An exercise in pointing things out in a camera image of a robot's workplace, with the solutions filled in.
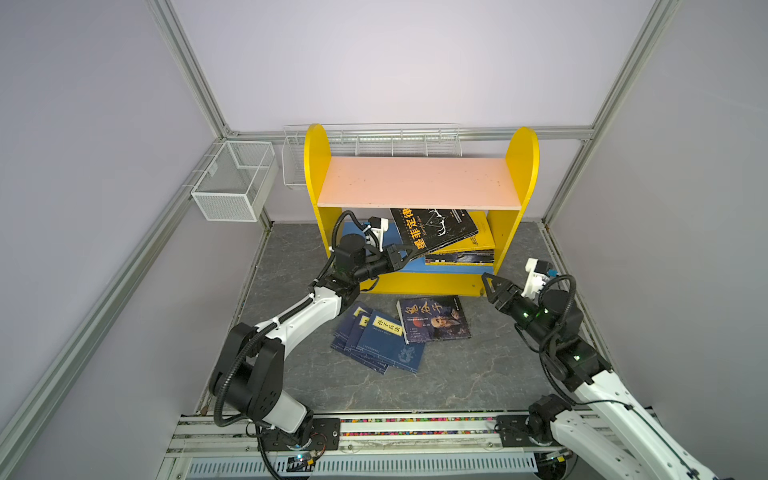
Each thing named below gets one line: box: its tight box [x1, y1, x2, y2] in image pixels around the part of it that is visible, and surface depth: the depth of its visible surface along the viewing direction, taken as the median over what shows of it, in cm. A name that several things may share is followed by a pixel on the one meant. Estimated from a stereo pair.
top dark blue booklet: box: [357, 310, 426, 373], surface depth 87 cm
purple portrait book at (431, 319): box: [396, 295, 472, 344], surface depth 93 cm
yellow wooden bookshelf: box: [304, 124, 540, 296], surface depth 79 cm
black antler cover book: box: [390, 208, 479, 252], surface depth 80 cm
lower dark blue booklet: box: [330, 302, 389, 375], surface depth 89 cm
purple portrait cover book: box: [425, 250, 495, 264], surface depth 91 cm
